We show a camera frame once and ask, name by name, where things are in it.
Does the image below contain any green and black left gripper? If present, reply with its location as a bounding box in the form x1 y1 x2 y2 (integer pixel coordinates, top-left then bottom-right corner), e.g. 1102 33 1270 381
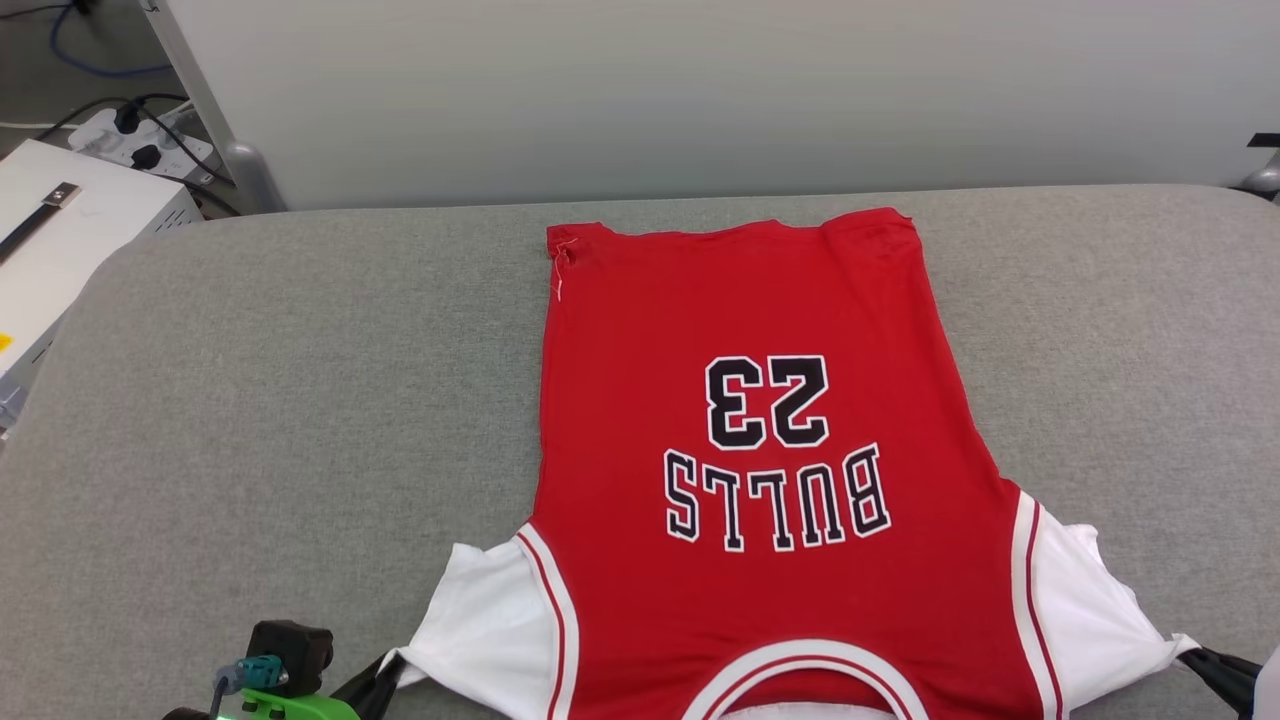
215 650 410 720

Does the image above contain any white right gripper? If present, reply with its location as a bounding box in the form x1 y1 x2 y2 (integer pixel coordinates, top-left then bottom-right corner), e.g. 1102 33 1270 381
1178 645 1280 720

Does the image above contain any red basketball jersey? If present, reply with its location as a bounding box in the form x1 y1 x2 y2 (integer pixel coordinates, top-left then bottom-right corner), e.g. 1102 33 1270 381
385 207 1201 720

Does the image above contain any white power strip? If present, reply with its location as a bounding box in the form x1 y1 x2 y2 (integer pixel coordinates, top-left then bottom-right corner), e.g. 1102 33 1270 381
68 103 216 183

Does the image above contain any white partition screen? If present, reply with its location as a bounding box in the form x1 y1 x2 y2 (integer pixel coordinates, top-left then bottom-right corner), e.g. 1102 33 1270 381
140 0 1280 213

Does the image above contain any teal connector with cable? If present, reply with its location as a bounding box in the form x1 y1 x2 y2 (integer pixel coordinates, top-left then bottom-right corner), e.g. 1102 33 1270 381
208 655 291 720

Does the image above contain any white box with black handle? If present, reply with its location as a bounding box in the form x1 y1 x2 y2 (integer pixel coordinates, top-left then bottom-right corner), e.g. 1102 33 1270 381
0 138 206 441

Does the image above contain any black plug with cable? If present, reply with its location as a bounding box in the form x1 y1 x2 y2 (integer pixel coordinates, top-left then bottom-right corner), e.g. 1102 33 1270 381
35 93 191 141
130 145 241 216

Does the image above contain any blue cable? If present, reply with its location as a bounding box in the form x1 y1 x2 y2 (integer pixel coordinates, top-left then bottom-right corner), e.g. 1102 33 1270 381
48 0 173 80

